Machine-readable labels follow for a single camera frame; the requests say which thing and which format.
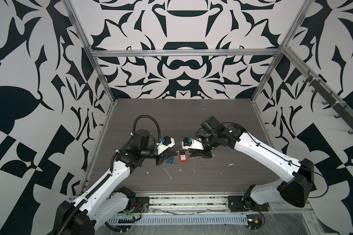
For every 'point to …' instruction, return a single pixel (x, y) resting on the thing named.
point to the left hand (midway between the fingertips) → (176, 149)
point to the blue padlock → (170, 160)
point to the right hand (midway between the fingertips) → (191, 150)
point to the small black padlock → (182, 152)
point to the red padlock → (183, 158)
